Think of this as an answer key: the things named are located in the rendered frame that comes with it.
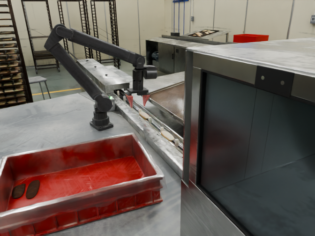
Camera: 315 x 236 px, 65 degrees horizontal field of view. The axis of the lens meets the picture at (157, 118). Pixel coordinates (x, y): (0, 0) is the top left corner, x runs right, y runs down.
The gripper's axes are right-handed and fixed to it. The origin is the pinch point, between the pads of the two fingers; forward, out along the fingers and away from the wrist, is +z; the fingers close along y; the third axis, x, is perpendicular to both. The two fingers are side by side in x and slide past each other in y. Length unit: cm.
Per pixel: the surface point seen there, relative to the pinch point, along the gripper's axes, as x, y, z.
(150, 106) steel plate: -16.6, -15.0, 7.7
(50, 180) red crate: 38, 48, 11
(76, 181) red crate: 43, 40, 10
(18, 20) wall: -700, 76, -32
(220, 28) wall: -398, -371, -32
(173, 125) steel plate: 16.6, -13.8, 7.6
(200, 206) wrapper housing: 88, 21, -8
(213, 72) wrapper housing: 89, 22, -36
